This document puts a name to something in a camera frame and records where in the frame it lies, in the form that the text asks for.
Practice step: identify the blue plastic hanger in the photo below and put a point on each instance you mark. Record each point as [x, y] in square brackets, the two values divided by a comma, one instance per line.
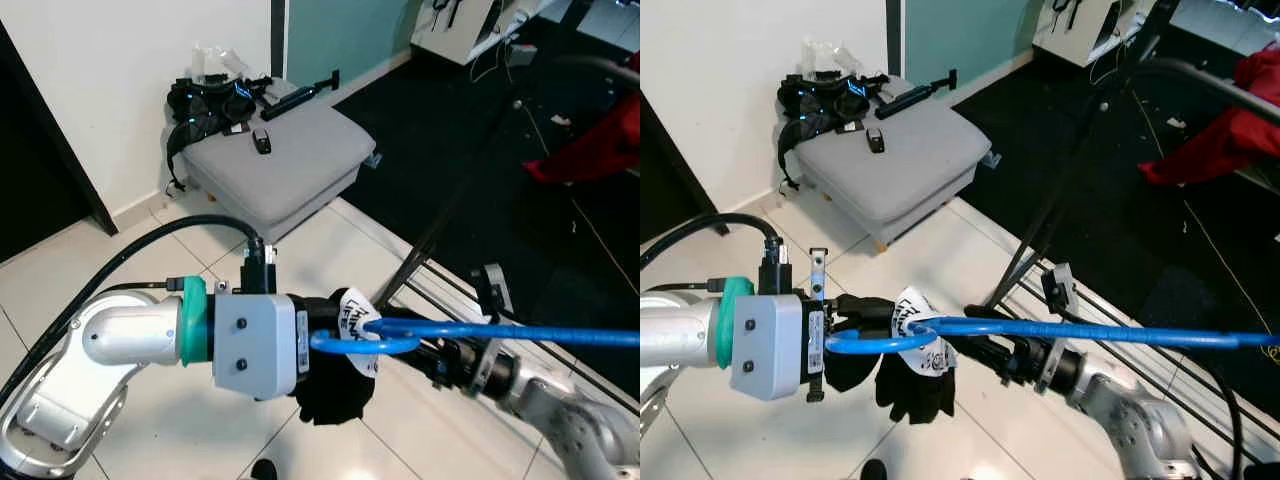
[520, 333]
[1100, 330]

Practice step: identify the black rubber floor mat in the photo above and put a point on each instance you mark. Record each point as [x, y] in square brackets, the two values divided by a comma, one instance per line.
[430, 130]
[1030, 140]

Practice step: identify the clear plastic bag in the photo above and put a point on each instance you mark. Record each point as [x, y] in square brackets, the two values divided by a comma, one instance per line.
[215, 62]
[828, 58]

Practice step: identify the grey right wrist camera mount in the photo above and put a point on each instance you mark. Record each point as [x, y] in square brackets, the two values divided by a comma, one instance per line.
[1058, 290]
[492, 295]

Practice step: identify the red shirt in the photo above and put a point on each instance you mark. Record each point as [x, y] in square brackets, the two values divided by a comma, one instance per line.
[1220, 140]
[600, 150]

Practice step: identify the black garment with printed band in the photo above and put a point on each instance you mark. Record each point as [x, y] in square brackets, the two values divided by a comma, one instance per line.
[335, 395]
[915, 395]

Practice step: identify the small black device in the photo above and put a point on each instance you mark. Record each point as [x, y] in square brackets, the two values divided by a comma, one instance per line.
[262, 143]
[875, 141]

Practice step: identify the black metal clothes rack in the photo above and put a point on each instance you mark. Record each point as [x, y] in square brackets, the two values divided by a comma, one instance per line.
[450, 215]
[1060, 200]

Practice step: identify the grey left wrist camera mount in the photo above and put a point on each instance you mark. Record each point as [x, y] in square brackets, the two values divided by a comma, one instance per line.
[770, 345]
[255, 340]

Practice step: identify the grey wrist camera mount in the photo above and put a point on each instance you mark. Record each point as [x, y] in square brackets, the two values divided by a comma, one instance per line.
[770, 345]
[1058, 290]
[492, 295]
[255, 340]

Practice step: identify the wide black door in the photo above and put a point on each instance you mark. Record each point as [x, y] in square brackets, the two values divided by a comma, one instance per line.
[40, 180]
[665, 180]

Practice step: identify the white cabinet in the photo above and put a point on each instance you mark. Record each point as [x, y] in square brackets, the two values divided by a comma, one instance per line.
[470, 40]
[1090, 40]

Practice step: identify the black selfie stick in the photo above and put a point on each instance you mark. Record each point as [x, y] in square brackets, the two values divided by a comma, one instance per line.
[295, 102]
[910, 100]

